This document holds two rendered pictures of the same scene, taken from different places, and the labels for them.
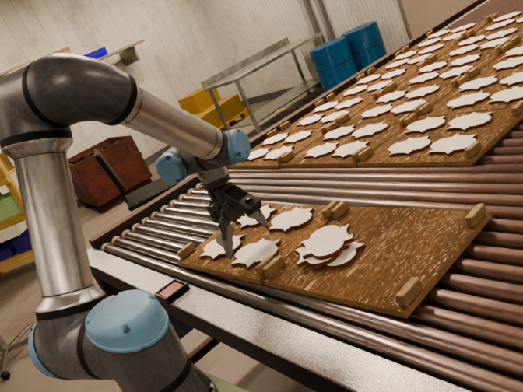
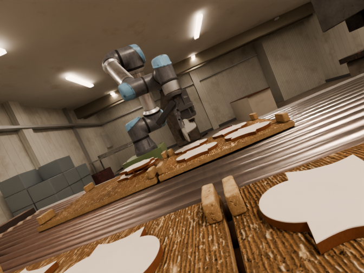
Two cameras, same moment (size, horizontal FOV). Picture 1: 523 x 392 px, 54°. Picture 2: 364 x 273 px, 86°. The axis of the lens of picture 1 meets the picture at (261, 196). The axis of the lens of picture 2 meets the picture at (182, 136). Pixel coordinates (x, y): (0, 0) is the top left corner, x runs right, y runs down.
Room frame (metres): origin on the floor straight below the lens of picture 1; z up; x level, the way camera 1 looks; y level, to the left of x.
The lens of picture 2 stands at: (1.76, -0.56, 1.06)
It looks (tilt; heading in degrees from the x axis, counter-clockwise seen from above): 4 degrees down; 130
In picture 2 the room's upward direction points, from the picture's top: 24 degrees counter-clockwise
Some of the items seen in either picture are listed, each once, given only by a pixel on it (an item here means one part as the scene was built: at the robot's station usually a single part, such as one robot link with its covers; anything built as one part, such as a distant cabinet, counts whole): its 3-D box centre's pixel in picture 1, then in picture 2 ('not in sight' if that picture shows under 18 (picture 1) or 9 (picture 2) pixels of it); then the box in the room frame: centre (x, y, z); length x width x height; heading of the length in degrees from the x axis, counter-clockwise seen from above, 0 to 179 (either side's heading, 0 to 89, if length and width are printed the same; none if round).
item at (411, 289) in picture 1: (409, 292); (89, 187); (0.80, -0.18, 0.95); 0.06 x 0.02 x 0.03; 124
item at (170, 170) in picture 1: (184, 160); (155, 80); (1.18, 0.13, 1.27); 0.11 x 0.11 x 0.08; 58
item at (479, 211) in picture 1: (475, 215); (46, 216); (0.95, -0.40, 0.95); 0.06 x 0.02 x 0.03; 124
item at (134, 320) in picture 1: (133, 339); (137, 128); (0.73, 0.28, 1.13); 0.13 x 0.12 x 0.14; 58
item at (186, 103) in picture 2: (223, 199); (181, 106); (1.28, 0.09, 1.11); 0.09 x 0.08 x 0.12; 34
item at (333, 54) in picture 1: (352, 63); not in sight; (6.79, -1.84, 0.39); 1.06 x 0.64 x 0.77; 128
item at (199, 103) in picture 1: (203, 115); not in sight; (8.29, 0.32, 0.36); 1.34 x 0.98 x 0.72; 128
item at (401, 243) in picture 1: (370, 250); (116, 186); (1.04, -0.18, 0.93); 0.41 x 0.35 x 0.02; 34
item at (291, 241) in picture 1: (257, 237); (216, 143); (1.38, 0.06, 0.93); 0.41 x 0.35 x 0.02; 34
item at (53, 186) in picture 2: not in sight; (59, 193); (-3.23, 0.83, 0.68); 1.38 x 0.92 x 1.37; 128
